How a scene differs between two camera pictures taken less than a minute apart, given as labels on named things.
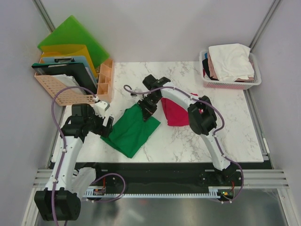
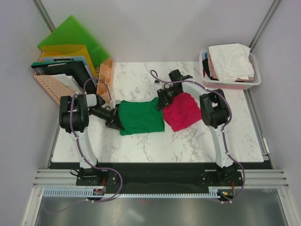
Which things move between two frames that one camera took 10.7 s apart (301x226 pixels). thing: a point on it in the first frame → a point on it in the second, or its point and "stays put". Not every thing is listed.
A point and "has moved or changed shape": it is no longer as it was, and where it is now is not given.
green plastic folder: x=70 y=31 stays put
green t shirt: x=129 y=130 has moved or changed shape
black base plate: x=163 y=174 stays put
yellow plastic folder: x=71 y=50 stays put
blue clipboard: x=67 y=59 stays put
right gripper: x=147 y=111 → x=163 y=101
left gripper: x=102 y=130 → x=114 y=122
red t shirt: x=175 y=115 stays put
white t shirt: x=232 y=61 stays put
